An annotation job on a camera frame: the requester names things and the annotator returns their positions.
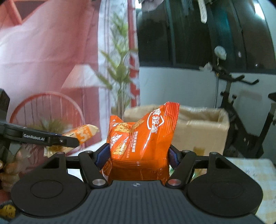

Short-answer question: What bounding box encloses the checkered tablecloth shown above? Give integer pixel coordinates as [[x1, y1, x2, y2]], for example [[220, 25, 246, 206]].
[[71, 148, 276, 224]]

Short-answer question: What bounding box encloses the beige orange snack packet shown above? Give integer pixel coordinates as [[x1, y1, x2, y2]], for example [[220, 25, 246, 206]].
[[43, 124, 99, 158]]

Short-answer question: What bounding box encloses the cardboard box with paper liner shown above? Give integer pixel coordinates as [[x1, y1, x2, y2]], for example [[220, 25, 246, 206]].
[[122, 104, 230, 156]]

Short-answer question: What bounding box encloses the dark window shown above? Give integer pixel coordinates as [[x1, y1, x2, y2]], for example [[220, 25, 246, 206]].
[[135, 1, 275, 75]]

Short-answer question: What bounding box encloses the black exercise bike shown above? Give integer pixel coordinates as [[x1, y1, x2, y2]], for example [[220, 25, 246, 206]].
[[207, 64, 275, 158]]

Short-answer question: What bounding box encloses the orange snack bag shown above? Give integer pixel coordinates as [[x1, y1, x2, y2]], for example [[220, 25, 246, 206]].
[[101, 102, 180, 184]]

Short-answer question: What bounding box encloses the person's left hand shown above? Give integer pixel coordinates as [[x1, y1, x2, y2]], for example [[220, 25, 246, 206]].
[[1, 149, 24, 192]]

